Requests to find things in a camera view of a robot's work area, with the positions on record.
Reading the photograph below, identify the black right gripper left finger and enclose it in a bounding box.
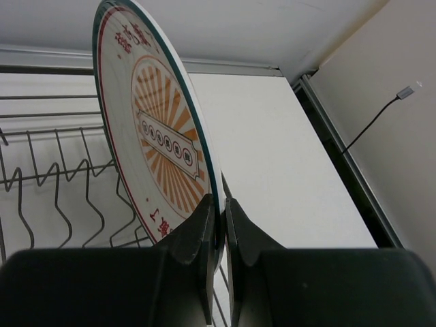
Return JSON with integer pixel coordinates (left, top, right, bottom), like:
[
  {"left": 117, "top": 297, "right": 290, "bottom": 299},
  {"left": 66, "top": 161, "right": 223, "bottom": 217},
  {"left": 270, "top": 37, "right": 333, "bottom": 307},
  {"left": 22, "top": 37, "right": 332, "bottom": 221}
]
[{"left": 1, "top": 195, "right": 215, "bottom": 326}]

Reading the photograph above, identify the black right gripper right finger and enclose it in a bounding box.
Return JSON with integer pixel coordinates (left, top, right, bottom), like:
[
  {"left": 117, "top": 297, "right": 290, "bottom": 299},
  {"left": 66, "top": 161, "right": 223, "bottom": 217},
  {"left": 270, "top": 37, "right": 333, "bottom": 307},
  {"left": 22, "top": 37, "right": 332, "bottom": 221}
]
[{"left": 225, "top": 198, "right": 435, "bottom": 326}]

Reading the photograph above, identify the white plate with sunburst print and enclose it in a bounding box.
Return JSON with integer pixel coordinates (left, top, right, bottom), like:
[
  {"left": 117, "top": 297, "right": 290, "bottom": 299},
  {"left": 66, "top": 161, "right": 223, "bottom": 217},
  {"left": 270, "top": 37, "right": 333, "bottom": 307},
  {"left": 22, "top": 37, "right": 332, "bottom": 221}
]
[{"left": 92, "top": 1, "right": 225, "bottom": 262}]

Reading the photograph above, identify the grey wire dish rack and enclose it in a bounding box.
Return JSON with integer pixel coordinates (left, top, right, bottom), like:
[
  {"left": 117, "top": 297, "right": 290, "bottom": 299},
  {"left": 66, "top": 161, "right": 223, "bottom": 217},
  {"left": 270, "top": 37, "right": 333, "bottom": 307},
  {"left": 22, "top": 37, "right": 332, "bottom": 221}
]
[{"left": 0, "top": 95, "right": 236, "bottom": 327}]

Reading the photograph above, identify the black usb cable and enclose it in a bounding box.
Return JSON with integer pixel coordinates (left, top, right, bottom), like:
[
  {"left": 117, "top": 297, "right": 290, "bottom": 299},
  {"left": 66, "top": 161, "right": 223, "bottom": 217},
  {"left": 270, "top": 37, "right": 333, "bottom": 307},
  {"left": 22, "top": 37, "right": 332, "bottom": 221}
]
[{"left": 343, "top": 84, "right": 415, "bottom": 154}]

